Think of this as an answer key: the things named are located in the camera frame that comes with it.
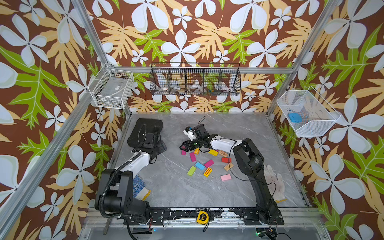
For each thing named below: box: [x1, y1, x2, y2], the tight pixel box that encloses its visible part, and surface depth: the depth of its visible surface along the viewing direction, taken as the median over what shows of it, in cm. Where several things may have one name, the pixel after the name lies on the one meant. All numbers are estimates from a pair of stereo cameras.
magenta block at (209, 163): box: [204, 159, 215, 168], surface depth 96 cm
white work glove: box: [263, 164, 287, 203], surface depth 87 cm
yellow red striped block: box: [203, 167, 213, 178], surface depth 90 cm
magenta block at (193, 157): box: [189, 152, 197, 162], surface depth 98 cm
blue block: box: [195, 161, 205, 171], surface depth 93 cm
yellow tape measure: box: [196, 210, 209, 225], surface depth 74 cm
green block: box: [187, 166, 197, 176], surface depth 91 cm
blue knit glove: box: [133, 174, 146, 198], surface depth 86 cm
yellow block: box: [208, 149, 219, 157], surface depth 98 cm
